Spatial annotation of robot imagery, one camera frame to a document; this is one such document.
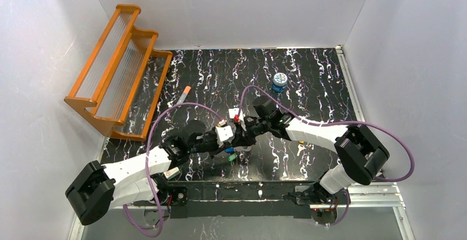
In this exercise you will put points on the orange capped white highlighter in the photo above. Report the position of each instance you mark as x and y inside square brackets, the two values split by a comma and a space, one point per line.
[184, 94]

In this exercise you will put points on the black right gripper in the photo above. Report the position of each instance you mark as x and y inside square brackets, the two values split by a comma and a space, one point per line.
[249, 126]

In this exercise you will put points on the white metal keyring plate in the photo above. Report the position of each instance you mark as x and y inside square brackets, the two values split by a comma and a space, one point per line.
[244, 151]

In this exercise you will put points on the blue round tin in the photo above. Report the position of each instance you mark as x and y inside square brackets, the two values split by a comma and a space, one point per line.
[279, 82]

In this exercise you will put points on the green tagged key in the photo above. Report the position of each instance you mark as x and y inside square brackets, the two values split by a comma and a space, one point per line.
[232, 157]

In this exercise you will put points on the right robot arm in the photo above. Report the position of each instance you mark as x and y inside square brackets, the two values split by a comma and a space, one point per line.
[361, 153]

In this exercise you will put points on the blue tagged key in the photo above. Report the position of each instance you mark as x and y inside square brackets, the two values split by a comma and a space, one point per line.
[229, 150]

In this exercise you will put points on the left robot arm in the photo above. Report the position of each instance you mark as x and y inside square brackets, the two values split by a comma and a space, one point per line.
[99, 188]

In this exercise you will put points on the orange wooden tiered rack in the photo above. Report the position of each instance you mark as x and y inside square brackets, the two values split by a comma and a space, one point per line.
[118, 89]

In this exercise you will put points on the yellow tagged key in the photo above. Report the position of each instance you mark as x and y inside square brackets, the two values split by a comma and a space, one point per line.
[301, 147]

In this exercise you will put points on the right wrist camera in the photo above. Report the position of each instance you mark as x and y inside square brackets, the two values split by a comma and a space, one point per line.
[236, 115]

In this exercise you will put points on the white label box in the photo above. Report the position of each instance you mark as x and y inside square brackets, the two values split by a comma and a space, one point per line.
[172, 173]

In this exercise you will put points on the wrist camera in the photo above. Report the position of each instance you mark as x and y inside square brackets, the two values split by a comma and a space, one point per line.
[224, 132]
[236, 115]

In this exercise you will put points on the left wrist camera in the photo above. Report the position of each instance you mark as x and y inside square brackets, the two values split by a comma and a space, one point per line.
[224, 132]

